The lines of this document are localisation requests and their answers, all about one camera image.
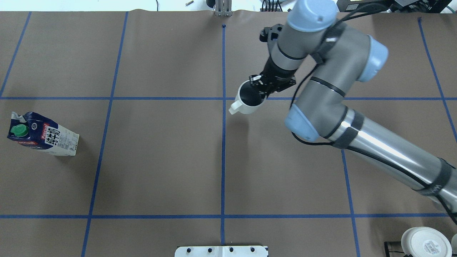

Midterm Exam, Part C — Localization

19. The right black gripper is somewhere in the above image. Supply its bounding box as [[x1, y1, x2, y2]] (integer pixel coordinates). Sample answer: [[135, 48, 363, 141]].
[[248, 57, 297, 99]]

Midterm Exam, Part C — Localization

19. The white mug dark interior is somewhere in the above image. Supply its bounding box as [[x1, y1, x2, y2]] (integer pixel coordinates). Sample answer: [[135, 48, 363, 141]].
[[228, 80, 266, 115]]

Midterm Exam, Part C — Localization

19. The blue white milk carton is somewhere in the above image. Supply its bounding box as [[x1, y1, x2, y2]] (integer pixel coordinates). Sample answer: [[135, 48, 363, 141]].
[[7, 112, 80, 156]]

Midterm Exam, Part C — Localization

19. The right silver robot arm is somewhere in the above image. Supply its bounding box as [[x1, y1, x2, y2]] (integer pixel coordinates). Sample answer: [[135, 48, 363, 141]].
[[230, 0, 456, 223]]

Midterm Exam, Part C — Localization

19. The black power strip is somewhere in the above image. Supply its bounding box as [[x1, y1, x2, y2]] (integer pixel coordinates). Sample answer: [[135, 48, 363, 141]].
[[260, 0, 285, 12]]

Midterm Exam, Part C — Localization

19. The white mug on rack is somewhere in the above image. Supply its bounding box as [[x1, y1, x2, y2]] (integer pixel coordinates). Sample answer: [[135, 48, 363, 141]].
[[451, 234, 457, 255], [401, 227, 452, 257]]

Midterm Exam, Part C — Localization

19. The aluminium frame post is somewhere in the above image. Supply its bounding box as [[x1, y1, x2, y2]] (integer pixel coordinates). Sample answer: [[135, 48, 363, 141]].
[[214, 0, 233, 17]]

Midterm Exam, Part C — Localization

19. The black wire mug rack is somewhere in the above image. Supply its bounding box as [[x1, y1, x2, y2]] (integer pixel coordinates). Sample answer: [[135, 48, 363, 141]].
[[383, 241, 405, 257]]

